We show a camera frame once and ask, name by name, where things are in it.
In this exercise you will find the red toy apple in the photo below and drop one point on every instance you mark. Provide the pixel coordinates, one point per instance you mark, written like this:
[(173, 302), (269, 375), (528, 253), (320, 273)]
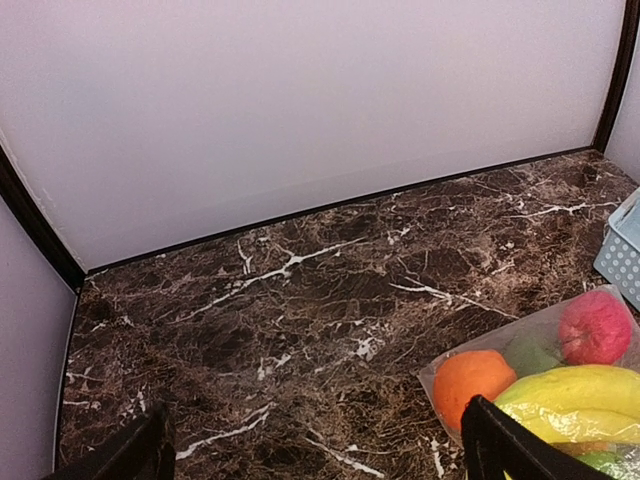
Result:
[(594, 328)]

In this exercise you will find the clear dotted zip top bag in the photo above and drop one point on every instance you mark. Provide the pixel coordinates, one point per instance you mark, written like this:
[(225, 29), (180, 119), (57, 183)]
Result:
[(542, 324)]

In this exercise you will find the green toy avocado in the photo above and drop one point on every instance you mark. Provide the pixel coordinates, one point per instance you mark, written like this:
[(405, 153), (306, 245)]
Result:
[(529, 355)]

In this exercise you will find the light blue perforated basket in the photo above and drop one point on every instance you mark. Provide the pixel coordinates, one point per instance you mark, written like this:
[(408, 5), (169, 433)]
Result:
[(618, 258)]

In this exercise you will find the black right corner post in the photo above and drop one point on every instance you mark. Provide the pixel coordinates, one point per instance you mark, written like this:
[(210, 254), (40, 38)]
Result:
[(619, 77)]

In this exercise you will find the black corner post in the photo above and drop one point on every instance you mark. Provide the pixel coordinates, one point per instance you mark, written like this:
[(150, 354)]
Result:
[(24, 208), (619, 77)]

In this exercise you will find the green toy cabbage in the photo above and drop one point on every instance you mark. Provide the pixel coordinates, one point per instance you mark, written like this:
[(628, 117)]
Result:
[(611, 464)]

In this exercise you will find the black left corner post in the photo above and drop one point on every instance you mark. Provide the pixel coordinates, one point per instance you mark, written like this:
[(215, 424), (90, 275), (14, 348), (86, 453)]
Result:
[(24, 208)]

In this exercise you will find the yellow toy banana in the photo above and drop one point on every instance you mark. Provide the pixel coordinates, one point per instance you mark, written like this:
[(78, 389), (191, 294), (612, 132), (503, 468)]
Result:
[(579, 404)]

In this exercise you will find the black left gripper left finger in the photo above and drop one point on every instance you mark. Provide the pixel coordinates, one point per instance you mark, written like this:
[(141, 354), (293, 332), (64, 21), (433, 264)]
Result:
[(143, 449)]

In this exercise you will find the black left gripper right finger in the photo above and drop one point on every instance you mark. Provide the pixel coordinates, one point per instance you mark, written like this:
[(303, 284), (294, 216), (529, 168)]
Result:
[(497, 447)]

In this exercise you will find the orange toy orange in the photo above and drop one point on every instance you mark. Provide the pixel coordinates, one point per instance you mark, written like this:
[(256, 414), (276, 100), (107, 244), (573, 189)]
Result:
[(462, 376)]

